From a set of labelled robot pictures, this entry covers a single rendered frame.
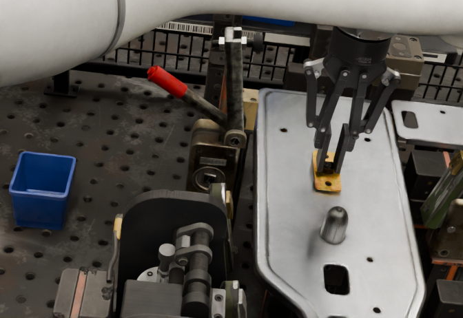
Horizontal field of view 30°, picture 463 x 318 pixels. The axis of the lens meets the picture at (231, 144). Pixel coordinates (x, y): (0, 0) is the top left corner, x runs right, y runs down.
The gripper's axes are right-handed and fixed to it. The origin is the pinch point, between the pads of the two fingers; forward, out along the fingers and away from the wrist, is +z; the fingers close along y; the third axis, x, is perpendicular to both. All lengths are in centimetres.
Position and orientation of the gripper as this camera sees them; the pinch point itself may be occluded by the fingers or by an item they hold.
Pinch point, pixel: (332, 148)
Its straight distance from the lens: 122.9
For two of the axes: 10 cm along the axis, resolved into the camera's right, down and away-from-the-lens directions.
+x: 0.2, -6.3, 7.8
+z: -1.2, 7.7, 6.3
